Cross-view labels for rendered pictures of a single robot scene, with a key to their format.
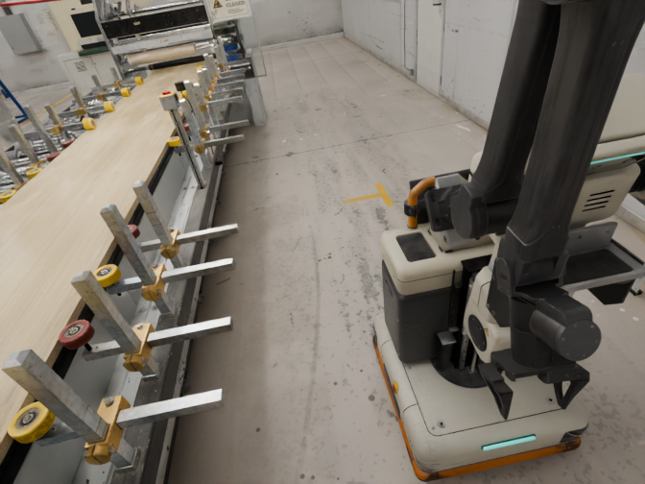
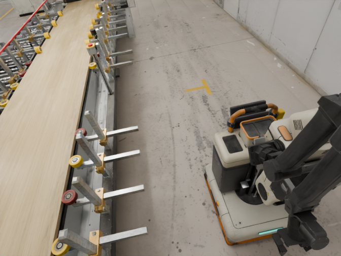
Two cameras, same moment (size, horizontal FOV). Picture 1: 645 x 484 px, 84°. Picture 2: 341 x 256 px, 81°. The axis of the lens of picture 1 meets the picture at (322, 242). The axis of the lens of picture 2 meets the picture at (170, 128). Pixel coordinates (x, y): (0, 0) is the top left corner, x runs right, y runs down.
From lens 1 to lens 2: 0.37 m
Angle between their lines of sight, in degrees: 10
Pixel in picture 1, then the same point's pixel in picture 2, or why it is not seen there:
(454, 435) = (246, 228)
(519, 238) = (299, 199)
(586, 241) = not seen: hidden behind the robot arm
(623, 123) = not seen: outside the picture
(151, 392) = (107, 220)
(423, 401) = (231, 212)
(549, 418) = not seen: hidden behind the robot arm
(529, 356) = (295, 237)
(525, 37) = (315, 131)
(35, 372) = (71, 237)
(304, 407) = (171, 209)
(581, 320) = (321, 236)
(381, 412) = (208, 211)
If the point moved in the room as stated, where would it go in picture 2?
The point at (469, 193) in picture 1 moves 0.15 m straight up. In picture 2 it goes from (275, 167) to (290, 140)
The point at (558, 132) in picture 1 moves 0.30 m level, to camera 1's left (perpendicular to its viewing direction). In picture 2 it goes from (325, 178) to (206, 200)
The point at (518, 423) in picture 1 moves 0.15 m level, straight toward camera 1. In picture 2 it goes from (275, 222) to (268, 240)
